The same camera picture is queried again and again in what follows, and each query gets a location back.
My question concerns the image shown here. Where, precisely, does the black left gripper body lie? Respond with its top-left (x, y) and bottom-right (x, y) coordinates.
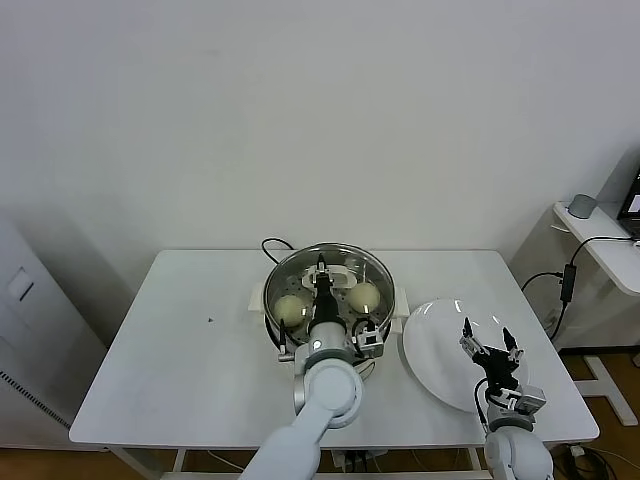
top-left (310, 278), bottom-right (342, 329)

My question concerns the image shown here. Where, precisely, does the white cabinet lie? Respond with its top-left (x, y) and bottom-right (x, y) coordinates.
top-left (0, 214), bottom-right (109, 449)

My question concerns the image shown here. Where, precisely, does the white power strip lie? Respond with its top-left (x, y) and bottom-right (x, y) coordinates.
top-left (332, 449), bottom-right (389, 474)

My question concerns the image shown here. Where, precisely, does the grey cylinder speaker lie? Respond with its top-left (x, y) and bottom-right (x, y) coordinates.
top-left (569, 194), bottom-right (599, 220)

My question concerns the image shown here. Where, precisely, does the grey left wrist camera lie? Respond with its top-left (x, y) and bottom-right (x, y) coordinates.
top-left (357, 330), bottom-right (385, 359)

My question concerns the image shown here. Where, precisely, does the white steamed baozi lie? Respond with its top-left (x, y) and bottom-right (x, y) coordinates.
top-left (273, 294), bottom-right (307, 329)
top-left (348, 282), bottom-right (380, 312)

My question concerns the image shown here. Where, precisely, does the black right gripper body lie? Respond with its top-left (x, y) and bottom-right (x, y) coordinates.
top-left (473, 344), bottom-right (522, 397)

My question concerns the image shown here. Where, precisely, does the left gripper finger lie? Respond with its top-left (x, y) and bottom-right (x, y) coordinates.
top-left (312, 252), bottom-right (332, 287)

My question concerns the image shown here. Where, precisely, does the round glass pot lid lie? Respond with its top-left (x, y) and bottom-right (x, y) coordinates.
top-left (264, 243), bottom-right (395, 342)

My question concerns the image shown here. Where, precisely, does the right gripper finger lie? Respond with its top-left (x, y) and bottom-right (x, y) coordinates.
top-left (458, 317), bottom-right (482, 357)
top-left (501, 327), bottom-right (525, 369)

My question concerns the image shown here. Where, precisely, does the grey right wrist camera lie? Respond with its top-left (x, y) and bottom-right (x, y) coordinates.
top-left (514, 383), bottom-right (547, 412)

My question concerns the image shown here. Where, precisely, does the black monitor screen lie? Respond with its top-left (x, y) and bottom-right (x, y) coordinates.
top-left (617, 169), bottom-right (640, 224)

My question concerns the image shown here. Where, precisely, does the large white plate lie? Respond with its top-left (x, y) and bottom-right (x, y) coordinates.
top-left (402, 298), bottom-right (531, 414)

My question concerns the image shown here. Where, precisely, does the black cooker power cable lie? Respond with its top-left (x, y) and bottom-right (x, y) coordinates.
top-left (261, 237), bottom-right (296, 266)

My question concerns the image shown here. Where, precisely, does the white table frame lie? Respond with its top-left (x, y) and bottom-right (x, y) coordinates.
top-left (104, 442), bottom-right (566, 480)

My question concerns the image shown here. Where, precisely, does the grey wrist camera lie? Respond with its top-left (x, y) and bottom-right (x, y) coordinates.
top-left (357, 330), bottom-right (385, 359)
top-left (514, 383), bottom-right (547, 412)

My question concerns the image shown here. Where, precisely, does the black usb hub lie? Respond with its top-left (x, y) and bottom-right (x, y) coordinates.
top-left (560, 263), bottom-right (576, 304)

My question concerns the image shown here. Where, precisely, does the thin black cable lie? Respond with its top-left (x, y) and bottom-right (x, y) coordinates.
top-left (551, 301), bottom-right (570, 342)
top-left (521, 271), bottom-right (564, 292)
top-left (568, 236), bottom-right (640, 266)

